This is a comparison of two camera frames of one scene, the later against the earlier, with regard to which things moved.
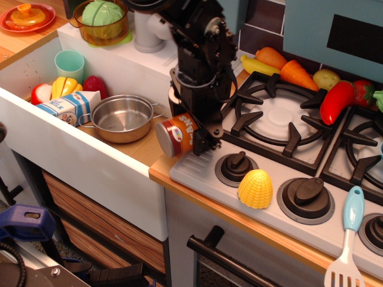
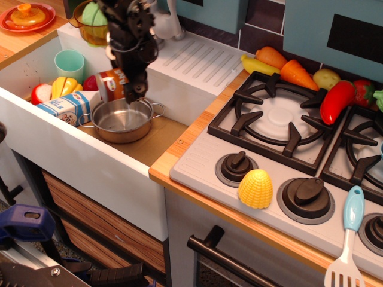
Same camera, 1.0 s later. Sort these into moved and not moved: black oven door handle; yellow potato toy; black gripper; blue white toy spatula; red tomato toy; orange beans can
Moved: orange beans can; black gripper
Not moved: blue white toy spatula; red tomato toy; black oven door handle; yellow potato toy
